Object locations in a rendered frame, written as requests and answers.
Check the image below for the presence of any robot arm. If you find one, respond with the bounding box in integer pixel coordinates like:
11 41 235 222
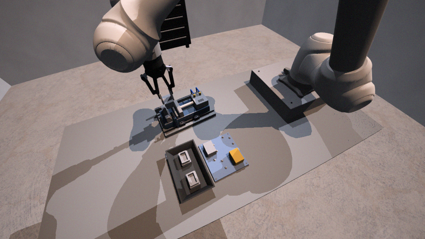
93 0 389 113

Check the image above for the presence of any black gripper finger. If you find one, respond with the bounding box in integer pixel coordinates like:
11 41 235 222
140 72 164 104
159 65 175 101

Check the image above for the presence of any yellow rectangular block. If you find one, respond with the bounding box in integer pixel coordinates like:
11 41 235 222
229 148 244 166

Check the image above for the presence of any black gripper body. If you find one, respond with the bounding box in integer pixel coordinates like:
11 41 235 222
143 55 166 78

